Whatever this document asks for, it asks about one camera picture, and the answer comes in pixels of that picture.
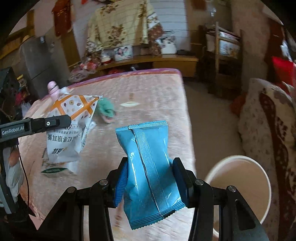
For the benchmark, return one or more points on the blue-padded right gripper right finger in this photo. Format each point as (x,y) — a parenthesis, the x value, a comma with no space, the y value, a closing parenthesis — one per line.
(237,221)

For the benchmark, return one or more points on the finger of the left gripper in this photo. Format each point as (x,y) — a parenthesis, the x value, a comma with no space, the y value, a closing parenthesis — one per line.
(40,125)

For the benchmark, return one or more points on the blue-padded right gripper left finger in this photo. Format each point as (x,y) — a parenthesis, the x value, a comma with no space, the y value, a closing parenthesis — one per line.
(65,219)

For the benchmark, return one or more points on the orange white snack bag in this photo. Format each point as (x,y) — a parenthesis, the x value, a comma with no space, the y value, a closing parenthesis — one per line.
(65,144)

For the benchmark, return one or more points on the green white milk carton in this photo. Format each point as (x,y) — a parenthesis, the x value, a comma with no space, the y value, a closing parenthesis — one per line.
(59,169)

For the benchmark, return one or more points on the green cloth rag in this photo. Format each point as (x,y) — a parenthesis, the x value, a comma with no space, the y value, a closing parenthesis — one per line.
(105,109)

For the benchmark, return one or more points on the blue plastic wrapper pack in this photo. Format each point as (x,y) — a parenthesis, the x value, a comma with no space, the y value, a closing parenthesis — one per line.
(151,193)

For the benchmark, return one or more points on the white round trash bin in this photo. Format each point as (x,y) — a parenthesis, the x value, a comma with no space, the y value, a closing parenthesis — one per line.
(248,177)

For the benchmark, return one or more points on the gloved left hand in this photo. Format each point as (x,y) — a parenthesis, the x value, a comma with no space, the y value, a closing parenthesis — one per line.
(13,169)

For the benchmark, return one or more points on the pink thermos bottle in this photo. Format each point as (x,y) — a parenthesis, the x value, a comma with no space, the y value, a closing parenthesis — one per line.
(53,90)

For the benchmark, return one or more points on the grey refrigerator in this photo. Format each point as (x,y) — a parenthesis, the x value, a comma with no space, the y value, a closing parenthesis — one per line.
(43,61)

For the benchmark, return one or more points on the floral covered sofa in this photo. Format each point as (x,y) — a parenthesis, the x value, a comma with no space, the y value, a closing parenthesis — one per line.
(267,129)

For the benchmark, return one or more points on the framed couple photo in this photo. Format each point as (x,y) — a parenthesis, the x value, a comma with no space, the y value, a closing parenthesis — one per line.
(123,53)

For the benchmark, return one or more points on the red plastic bag on floor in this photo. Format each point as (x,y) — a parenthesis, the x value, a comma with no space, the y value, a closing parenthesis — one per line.
(237,104)

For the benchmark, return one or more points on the red chinese knot left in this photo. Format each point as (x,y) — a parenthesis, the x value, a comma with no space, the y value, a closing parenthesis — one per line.
(62,17)

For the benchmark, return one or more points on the floral cloth covered television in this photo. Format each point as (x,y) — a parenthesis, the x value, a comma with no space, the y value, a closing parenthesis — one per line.
(123,23)

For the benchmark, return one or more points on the red cushion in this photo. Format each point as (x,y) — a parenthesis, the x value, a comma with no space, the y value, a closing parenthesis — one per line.
(284,71)

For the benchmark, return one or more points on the wooden tv cabinet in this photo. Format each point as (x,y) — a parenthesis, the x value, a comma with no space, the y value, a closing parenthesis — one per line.
(185,64)

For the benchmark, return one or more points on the wooden chair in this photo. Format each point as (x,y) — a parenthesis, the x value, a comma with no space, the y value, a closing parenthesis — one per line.
(221,61)

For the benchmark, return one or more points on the pink covered standing appliance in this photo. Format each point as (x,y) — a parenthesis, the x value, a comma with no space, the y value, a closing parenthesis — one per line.
(247,18)

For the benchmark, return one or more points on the wedding photo frame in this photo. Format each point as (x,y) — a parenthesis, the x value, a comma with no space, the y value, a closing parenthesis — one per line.
(167,44)

